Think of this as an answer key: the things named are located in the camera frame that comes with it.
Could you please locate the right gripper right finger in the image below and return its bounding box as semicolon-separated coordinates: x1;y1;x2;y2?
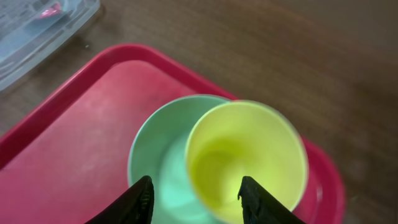
238;176;305;224

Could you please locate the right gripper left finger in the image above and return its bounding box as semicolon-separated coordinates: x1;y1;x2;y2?
86;175;154;224

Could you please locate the yellow plastic cup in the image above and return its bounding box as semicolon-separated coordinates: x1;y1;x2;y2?
185;100;308;223

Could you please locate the red snack wrapper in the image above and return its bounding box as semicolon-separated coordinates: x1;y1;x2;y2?
39;2;63;19

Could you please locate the green plastic bowl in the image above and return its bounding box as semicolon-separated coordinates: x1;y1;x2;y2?
127;95;228;224

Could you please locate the red serving tray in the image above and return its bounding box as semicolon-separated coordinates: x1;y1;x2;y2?
0;43;346;224

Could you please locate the clear plastic bin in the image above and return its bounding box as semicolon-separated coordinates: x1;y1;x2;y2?
1;0;101;90

